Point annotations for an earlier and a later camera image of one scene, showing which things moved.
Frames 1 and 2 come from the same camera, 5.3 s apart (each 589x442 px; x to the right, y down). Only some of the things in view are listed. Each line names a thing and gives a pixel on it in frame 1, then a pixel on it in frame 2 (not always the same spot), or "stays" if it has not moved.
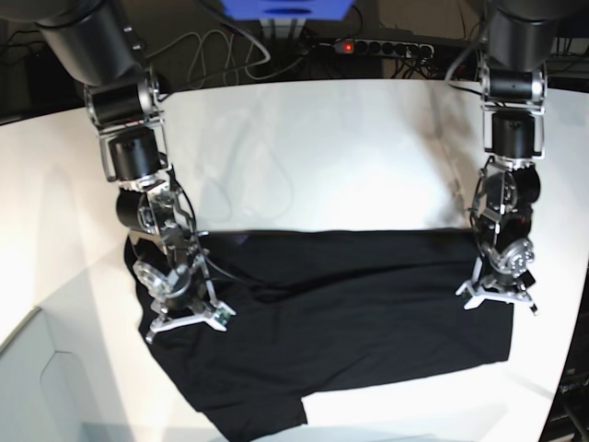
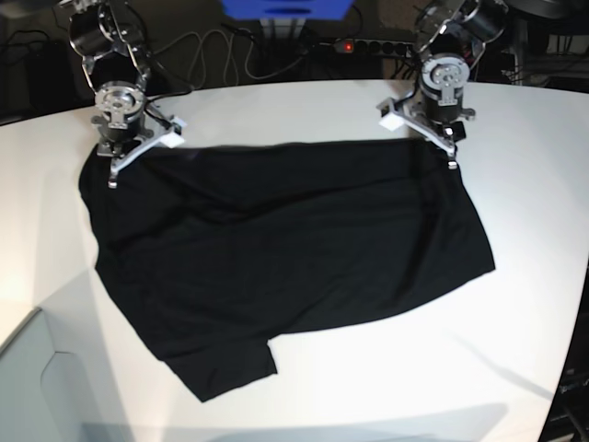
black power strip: x=383 y=47 stays
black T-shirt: x=317 y=312 → x=210 y=253
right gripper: x=502 y=273 → x=436 y=120
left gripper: x=183 y=291 → x=125 y=135
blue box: x=327 y=10 stays
